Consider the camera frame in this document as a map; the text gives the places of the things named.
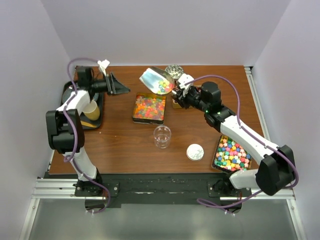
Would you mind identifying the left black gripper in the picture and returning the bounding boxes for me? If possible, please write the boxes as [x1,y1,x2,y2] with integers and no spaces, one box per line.
[90,72,131,97]

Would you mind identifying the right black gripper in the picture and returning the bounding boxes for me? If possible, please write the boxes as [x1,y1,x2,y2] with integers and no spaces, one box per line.
[172,86,209,113]

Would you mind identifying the metal scoop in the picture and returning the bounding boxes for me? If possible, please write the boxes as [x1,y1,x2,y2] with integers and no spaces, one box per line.
[139,66,175,96]

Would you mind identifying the tin of translucent star candies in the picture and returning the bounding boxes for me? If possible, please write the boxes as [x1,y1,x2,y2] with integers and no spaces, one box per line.
[132,92,166,125]

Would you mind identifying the clear plastic jar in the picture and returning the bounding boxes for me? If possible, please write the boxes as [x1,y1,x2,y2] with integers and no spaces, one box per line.
[153,125,172,149]

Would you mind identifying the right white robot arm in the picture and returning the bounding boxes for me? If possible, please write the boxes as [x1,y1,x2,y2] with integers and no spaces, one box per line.
[172,81,299,197]

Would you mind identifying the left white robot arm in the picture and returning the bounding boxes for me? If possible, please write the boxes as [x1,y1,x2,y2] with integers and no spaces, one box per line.
[45,66,131,196]

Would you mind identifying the black serving tray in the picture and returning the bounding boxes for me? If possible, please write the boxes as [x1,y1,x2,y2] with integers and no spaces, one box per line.
[59,80,105,131]

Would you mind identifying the patterned ceramic bowl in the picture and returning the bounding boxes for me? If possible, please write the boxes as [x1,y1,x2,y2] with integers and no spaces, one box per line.
[165,64,185,79]

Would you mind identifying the yellow cup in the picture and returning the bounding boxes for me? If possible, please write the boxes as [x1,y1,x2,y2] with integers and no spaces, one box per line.
[82,100,100,121]

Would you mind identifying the gold knife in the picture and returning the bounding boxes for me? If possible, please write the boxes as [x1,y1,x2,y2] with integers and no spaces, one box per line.
[80,120,97,128]

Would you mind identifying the grey-blue plate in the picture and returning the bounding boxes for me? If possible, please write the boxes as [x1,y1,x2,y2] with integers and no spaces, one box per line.
[61,87,74,105]

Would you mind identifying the white jar lid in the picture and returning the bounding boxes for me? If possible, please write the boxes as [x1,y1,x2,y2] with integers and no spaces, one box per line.
[186,143,204,161]

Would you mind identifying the tray of paper stars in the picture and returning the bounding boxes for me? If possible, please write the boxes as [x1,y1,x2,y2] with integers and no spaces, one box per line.
[211,135,253,173]

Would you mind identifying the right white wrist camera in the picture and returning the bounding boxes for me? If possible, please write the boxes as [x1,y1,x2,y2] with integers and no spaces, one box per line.
[176,73,194,96]

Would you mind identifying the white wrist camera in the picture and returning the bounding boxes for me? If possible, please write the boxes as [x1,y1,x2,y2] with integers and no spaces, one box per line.
[176,73,194,96]
[97,59,110,74]

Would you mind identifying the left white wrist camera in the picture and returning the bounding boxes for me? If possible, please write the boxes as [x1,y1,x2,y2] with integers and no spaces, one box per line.
[97,59,110,74]

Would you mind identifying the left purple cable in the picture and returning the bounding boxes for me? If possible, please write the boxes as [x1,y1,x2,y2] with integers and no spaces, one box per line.
[63,57,112,214]

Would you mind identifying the purple cable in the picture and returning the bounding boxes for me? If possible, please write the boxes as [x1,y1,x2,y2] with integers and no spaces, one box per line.
[184,74,300,209]
[63,57,112,214]

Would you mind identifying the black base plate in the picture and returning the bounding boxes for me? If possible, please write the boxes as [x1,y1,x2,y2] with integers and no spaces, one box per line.
[74,173,251,210]

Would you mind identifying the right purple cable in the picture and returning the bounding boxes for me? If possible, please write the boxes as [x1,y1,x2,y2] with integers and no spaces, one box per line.
[184,74,300,209]

